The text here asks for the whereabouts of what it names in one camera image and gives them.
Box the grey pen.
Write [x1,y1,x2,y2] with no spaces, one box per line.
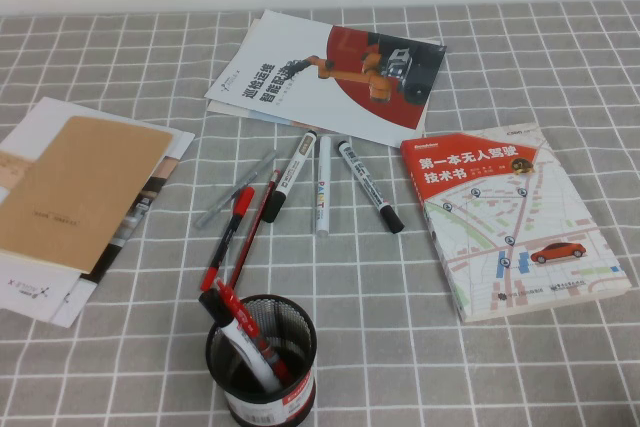
[193,150,278,229]

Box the black pen with red cap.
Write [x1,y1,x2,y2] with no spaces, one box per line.
[199,186,256,292]

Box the red pen with clip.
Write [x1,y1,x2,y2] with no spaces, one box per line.
[214,279,296,388]

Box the black mesh pen holder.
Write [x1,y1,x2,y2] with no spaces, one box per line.
[204,294,319,427]

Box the white paint marker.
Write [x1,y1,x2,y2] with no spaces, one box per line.
[314,135,333,238]

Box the white marker with brown label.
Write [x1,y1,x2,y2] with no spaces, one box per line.
[260,130,319,224]

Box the white marker with dark label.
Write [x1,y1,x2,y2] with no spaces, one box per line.
[333,140,405,235]

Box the red pencil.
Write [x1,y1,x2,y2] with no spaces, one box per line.
[224,169,281,294]

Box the white red robot brochure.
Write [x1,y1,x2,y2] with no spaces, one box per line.
[203,9,448,148]

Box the white marker with red label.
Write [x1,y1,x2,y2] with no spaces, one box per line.
[198,289,284,393]

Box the red book with map cover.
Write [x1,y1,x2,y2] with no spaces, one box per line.
[399,121,640,324]

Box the grey checked tablecloth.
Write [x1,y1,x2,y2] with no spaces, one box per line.
[0,0,640,427]

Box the brown kraft notebook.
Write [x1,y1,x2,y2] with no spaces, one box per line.
[0,115,175,276]

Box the brown notebook on papers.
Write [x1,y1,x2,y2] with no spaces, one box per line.
[0,95,196,286]

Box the white paper with X logo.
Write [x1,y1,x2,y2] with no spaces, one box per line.
[0,251,99,329]

